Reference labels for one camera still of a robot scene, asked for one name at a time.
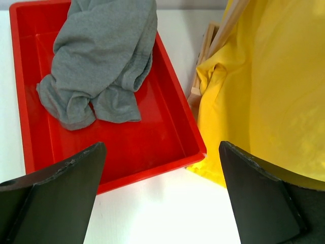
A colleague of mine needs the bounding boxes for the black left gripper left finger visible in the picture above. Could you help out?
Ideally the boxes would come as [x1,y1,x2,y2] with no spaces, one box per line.
[1,142,106,243]

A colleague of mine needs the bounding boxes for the red plastic tray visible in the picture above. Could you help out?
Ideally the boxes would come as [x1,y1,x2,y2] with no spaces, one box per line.
[9,1,207,193]

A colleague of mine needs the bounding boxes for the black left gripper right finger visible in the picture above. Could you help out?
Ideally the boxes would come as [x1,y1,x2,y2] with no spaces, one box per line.
[219,141,324,243]

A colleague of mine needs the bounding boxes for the grey shorts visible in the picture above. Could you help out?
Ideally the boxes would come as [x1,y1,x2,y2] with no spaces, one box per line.
[37,1,157,131]

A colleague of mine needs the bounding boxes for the wooden clothes rack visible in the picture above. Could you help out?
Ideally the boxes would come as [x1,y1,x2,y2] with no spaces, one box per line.
[187,0,249,108]

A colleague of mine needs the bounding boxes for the yellow shorts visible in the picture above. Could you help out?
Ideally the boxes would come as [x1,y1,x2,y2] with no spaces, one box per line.
[188,1,324,186]

